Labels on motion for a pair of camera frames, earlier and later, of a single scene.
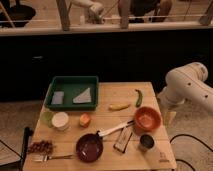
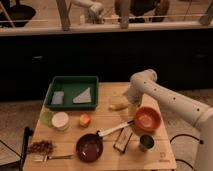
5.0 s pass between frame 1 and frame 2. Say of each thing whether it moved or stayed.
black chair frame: stayed
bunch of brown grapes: stayed
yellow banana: stayed
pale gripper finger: moved
